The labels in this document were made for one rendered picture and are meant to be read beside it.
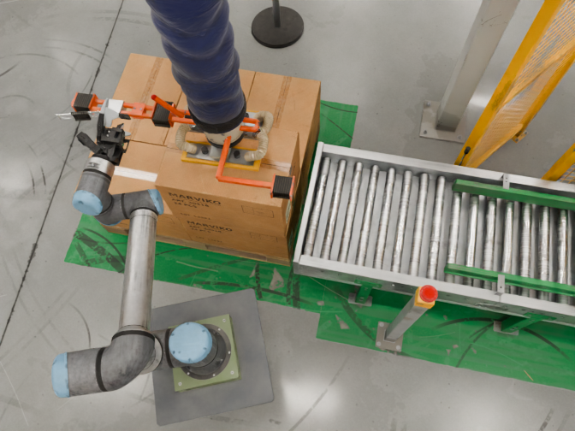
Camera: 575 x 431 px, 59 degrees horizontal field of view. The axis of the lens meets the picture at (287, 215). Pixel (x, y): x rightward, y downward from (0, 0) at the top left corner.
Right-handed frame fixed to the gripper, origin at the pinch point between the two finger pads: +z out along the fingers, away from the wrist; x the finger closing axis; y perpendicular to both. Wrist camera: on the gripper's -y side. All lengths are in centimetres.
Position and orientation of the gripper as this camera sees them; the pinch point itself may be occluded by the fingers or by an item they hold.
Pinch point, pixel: (114, 110)
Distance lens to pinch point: 185.6
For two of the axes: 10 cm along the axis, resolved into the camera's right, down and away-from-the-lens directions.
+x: -0.4, -3.9, -9.2
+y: 9.8, 1.4, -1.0
